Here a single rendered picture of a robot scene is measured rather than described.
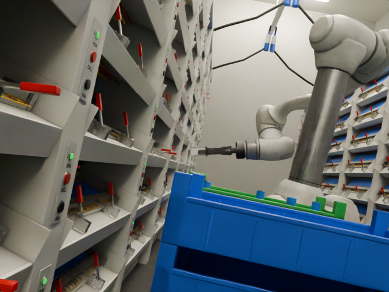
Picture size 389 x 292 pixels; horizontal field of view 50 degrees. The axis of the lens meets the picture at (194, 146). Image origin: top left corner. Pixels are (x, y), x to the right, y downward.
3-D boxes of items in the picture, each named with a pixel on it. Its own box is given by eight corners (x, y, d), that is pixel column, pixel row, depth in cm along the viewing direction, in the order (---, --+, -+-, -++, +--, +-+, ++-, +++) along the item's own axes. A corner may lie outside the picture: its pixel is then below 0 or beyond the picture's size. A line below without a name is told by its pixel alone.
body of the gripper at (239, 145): (246, 158, 174) (224, 159, 174) (244, 159, 182) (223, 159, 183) (245, 140, 174) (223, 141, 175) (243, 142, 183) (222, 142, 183)
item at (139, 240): (146, 245, 195) (160, 219, 196) (118, 279, 135) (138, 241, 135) (109, 225, 196) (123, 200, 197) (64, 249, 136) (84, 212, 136)
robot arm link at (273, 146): (259, 166, 179) (255, 143, 187) (295, 165, 178) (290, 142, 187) (260, 150, 171) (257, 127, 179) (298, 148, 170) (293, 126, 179)
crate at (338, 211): (318, 232, 96) (324, 197, 97) (340, 245, 76) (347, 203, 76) (192, 205, 100) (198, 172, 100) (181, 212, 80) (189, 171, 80)
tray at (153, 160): (162, 167, 197) (172, 149, 197) (142, 165, 137) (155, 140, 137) (125, 148, 198) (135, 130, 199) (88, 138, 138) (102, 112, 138)
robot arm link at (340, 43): (324, 259, 132) (271, 251, 121) (290, 243, 146) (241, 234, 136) (388, 26, 132) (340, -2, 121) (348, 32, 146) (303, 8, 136)
